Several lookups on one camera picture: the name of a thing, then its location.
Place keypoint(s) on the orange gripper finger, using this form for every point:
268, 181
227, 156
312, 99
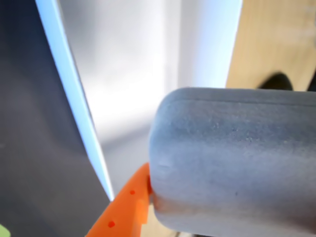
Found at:
123, 209

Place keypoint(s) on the grey rounded square case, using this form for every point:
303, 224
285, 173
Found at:
222, 160

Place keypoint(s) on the dark mat with WOWROBO print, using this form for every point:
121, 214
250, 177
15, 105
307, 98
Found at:
37, 123

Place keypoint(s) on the white open cardboard box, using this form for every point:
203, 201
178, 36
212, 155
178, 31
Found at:
135, 74

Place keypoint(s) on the black rounded object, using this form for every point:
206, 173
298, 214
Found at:
276, 82

